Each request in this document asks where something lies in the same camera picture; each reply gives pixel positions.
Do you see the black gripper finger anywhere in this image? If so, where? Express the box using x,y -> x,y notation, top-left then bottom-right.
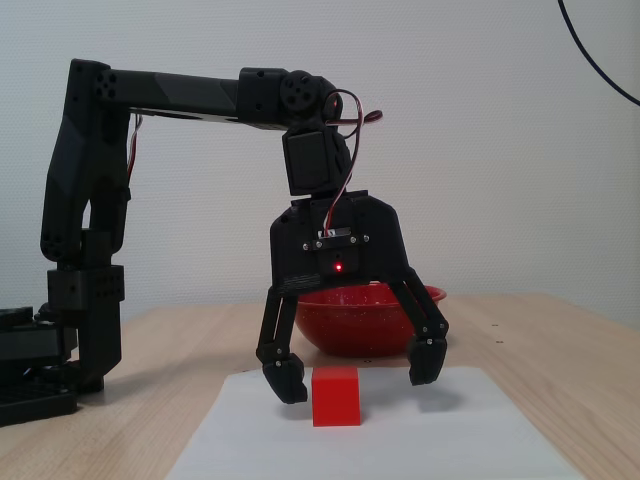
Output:
255,287 -> 309,405
387,269 -> 450,386

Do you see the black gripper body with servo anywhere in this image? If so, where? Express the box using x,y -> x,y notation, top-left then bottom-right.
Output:
268,188 -> 416,300

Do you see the red cube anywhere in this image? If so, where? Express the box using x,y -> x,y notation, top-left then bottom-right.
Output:
311,367 -> 362,428

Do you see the red speckled bowl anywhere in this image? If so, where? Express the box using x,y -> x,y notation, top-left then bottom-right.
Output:
293,282 -> 448,357

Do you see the white paper sheet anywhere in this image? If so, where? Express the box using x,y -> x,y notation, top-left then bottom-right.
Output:
164,367 -> 584,480

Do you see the red white servo cable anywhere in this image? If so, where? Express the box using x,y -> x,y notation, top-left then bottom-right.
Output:
319,89 -> 384,239

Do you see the red white arm cable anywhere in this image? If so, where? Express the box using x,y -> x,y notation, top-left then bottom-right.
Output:
127,113 -> 145,181

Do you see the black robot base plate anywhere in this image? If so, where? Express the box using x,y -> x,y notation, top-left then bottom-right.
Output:
0,305 -> 80,427

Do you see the dark wall cable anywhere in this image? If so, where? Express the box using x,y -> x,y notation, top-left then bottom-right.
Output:
557,0 -> 640,107

